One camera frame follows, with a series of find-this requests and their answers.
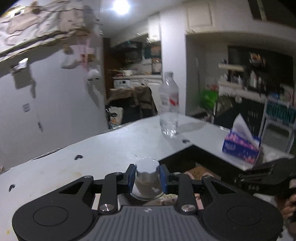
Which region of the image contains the black storage box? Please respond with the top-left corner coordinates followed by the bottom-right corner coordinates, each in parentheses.
top-left (159, 145), bottom-right (243, 184)

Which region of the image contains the green poizon sign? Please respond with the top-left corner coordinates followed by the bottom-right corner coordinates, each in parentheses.
top-left (264, 101), bottom-right (295, 126)

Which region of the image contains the purple floral tissue box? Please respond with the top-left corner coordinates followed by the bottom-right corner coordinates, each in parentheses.
top-left (222, 114), bottom-right (261, 165)

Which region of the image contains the green plastic bag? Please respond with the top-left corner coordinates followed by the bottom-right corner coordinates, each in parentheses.
top-left (199, 89), bottom-right (218, 110)

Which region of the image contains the white plush wall toy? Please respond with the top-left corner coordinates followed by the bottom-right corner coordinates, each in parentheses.
top-left (87, 69), bottom-right (101, 81)

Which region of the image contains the white plastic knob stand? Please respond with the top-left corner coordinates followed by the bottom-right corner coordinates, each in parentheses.
top-left (131, 157), bottom-right (164, 201)

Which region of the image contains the person's right hand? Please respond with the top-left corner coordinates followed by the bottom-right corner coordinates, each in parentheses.
top-left (277, 194), bottom-right (296, 219)

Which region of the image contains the carved wooden square block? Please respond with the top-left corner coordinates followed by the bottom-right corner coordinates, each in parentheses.
top-left (184, 166), bottom-right (216, 180)

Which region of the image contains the clear plastic water bottle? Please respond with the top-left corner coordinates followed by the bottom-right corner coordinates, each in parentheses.
top-left (159, 72), bottom-right (179, 137)

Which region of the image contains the patterned hanging wall cloth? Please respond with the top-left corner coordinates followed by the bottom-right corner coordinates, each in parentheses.
top-left (1, 1), bottom-right (97, 62)

